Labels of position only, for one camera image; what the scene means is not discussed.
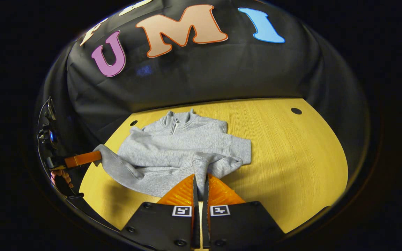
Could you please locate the black backdrop cloth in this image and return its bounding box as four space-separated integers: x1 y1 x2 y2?
35 0 371 210

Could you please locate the grey zip-neck sweater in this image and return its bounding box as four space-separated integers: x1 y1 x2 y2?
93 109 252 199

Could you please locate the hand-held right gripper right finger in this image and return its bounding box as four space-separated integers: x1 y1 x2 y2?
201 174 287 250

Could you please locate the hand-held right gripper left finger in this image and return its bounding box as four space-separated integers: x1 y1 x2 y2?
120 174 200 251

